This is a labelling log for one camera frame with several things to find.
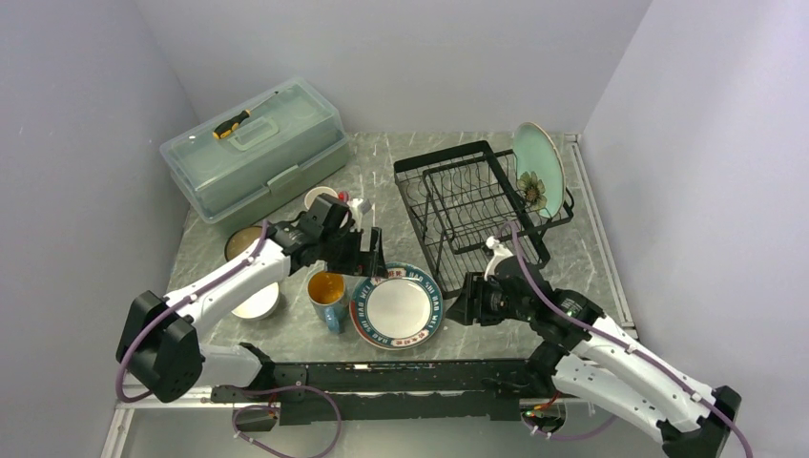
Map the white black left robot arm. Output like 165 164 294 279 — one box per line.
114 212 387 403

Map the yellow black handled screwdriver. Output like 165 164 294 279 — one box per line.
212 91 280 140

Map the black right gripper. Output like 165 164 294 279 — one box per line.
445 271 532 325

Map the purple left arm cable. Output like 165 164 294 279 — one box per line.
114 220 273 405

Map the red teal rimmed plate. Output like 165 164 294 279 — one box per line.
349 262 445 351

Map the brown glazed bowl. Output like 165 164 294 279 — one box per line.
224 226 262 261

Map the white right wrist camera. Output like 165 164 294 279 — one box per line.
484 236 514 280

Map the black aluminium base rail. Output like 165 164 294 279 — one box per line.
114 360 589 437

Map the green translucent plastic storage box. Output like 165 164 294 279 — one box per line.
159 77 349 234

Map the white ceramic bowl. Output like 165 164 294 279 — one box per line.
231 283 280 321

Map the black wire dish rack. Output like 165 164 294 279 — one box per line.
393 140 575 299

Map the blue mug orange inside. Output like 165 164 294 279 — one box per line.
306 270 348 334

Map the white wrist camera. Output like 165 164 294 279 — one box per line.
338 191 375 231
484 236 514 280

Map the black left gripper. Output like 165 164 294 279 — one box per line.
320 225 387 279

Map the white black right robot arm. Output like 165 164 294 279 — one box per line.
446 256 741 457

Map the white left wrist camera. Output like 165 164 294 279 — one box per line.
338 191 375 231

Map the pink ceramic mug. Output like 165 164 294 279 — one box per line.
303 186 339 211

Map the light blue flower plate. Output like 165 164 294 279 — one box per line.
512 122 566 219

